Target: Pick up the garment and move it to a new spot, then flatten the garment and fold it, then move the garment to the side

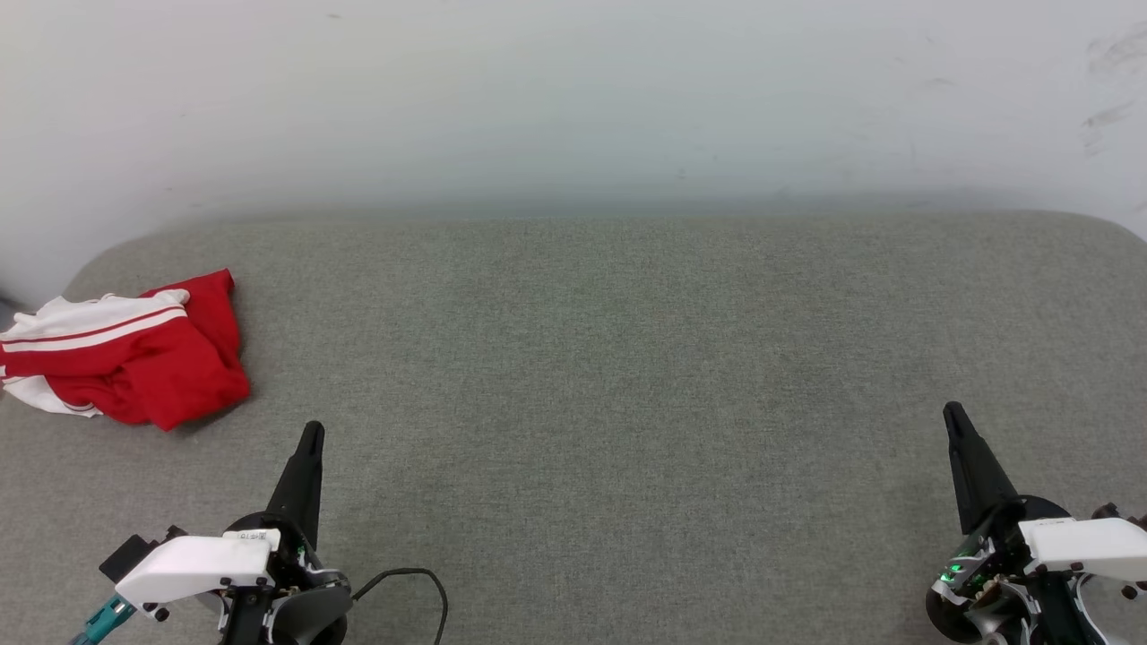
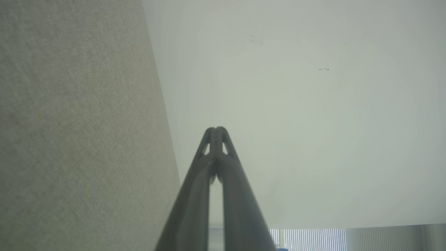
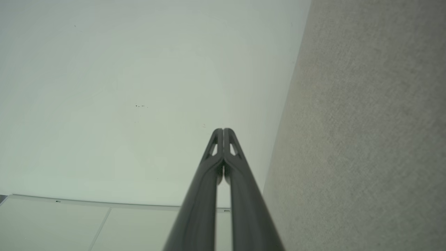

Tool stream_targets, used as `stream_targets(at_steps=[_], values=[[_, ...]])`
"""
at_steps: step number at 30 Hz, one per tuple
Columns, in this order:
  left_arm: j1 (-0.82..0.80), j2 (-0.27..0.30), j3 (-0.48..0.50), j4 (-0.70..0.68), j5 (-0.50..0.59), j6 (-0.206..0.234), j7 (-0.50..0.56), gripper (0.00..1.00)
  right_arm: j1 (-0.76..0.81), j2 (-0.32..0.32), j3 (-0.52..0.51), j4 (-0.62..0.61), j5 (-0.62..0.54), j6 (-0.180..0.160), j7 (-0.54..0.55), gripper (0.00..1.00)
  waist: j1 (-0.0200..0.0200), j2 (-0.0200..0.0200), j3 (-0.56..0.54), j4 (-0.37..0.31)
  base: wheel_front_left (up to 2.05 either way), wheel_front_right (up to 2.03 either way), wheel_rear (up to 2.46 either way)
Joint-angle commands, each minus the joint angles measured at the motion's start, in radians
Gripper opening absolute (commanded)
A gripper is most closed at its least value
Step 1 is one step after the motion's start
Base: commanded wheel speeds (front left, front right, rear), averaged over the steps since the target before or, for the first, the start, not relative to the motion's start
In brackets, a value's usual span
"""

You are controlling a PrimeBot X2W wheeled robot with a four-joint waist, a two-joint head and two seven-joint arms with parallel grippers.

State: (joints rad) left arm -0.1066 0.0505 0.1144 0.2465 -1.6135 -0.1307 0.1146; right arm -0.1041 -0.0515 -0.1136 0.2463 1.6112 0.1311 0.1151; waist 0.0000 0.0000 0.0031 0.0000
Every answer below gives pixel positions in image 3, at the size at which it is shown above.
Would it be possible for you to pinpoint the grey fabric sofa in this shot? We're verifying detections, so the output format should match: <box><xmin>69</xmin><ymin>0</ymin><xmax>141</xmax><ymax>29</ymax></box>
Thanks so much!
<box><xmin>262</xmin><ymin>0</ymin><xmax>446</xmax><ymax>251</ymax></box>

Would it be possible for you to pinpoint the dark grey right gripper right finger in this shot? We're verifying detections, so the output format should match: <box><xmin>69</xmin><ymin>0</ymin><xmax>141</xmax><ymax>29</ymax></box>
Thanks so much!
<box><xmin>223</xmin><ymin>128</ymin><xmax>285</xmax><ymax>251</ymax></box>

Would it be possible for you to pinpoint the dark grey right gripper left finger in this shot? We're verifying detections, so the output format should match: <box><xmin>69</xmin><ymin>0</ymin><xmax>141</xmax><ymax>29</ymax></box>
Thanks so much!
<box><xmin>163</xmin><ymin>128</ymin><xmax>224</xmax><ymax>251</ymax></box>

